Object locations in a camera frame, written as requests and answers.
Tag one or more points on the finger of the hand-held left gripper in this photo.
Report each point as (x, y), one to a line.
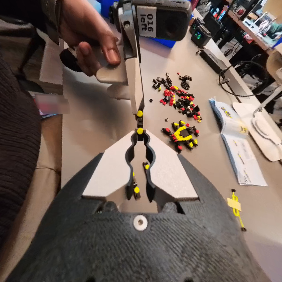
(134, 88)

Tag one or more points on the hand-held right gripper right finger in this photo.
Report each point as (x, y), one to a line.
(174, 176)

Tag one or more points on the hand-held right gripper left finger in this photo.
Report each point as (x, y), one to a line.
(105, 176)

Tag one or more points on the black lego strip yellow tiles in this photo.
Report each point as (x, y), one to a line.
(136, 190)
(147, 167)

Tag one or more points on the pile of lego pieces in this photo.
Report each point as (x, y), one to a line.
(169, 93)

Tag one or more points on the yellow black lego model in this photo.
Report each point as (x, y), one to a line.
(182, 132)

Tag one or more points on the black round lego plate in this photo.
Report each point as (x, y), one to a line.
(185, 85)

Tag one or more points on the person's left hand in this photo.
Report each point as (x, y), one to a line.
(88, 28)

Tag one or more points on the black charger green light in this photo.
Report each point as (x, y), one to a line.
(199, 37)
(193, 25)

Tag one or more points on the black power adapter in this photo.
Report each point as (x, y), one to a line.
(212, 58)

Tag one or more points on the masking tape piece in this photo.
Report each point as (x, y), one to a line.
(231, 203)

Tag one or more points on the white instruction booklet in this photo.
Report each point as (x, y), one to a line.
(244, 158)

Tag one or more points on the cluttered background desk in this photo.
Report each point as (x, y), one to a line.
(253, 30)

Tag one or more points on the pale wooden panel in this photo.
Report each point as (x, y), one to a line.
(51, 72)

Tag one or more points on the white stand base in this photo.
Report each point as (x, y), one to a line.
(246, 114)

